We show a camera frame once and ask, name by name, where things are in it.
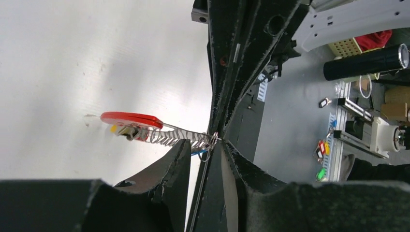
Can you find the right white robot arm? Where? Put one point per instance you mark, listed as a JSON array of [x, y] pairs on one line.
[[350, 20]]

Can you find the yellow tag key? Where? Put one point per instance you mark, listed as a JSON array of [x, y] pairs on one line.
[[121, 130]]

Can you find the spare key tag bundle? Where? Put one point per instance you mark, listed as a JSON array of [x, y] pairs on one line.
[[322, 150]]

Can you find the black cylinder flashlight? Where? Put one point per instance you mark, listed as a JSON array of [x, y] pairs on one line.
[[392, 58]]

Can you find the white motor fixture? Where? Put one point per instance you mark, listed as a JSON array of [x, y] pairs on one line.
[[387, 138]]

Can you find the spare black tag key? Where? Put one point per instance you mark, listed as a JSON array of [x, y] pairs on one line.
[[324, 102]]

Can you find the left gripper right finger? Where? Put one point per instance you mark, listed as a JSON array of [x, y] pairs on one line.
[[258, 202]]

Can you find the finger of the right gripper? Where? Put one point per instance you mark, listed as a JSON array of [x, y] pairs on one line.
[[227, 34], [274, 22]]

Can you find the green key tag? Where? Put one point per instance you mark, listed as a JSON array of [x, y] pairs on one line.
[[321, 175]]

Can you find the spare blue tag key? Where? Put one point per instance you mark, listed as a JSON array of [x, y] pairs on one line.
[[332, 127]]

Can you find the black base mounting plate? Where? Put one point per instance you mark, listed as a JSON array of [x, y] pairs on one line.
[[245, 126]]

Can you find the grey red keyring holder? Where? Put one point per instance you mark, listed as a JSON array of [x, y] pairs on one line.
[[150, 129]]

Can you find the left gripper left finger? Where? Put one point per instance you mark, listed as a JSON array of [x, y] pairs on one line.
[[153, 200]]

